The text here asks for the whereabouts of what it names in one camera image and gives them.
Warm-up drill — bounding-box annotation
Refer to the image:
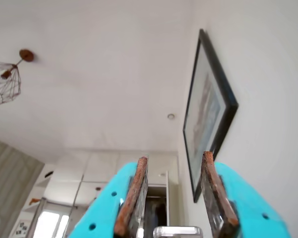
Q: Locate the silver rounded metal bracket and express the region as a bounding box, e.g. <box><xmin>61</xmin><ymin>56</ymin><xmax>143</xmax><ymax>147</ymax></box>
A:
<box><xmin>152</xmin><ymin>226</ymin><xmax>204</xmax><ymax>238</ymax></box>

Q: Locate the beige striped curtain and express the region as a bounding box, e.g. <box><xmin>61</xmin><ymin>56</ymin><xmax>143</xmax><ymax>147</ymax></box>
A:
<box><xmin>0</xmin><ymin>135</ymin><xmax>45</xmax><ymax>238</ymax></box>

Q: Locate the black framed wall picture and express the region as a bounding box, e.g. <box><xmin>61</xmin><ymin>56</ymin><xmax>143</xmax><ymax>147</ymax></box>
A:
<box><xmin>183</xmin><ymin>28</ymin><xmax>239</xmax><ymax>204</ymax></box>

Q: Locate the copper wire cage pendant lamp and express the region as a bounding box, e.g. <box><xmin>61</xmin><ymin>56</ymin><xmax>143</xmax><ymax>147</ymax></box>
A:
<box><xmin>0</xmin><ymin>49</ymin><xmax>35</xmax><ymax>106</ymax></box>

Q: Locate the bright window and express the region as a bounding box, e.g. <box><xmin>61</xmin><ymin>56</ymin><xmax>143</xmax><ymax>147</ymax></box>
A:
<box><xmin>38</xmin><ymin>209</ymin><xmax>72</xmax><ymax>238</ymax></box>

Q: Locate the teal gripper finger with brown pad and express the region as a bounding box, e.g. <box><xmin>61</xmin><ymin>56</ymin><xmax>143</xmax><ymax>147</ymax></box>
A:
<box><xmin>201</xmin><ymin>151</ymin><xmax>293</xmax><ymax>238</ymax></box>
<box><xmin>69</xmin><ymin>156</ymin><xmax>149</xmax><ymax>238</ymax></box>

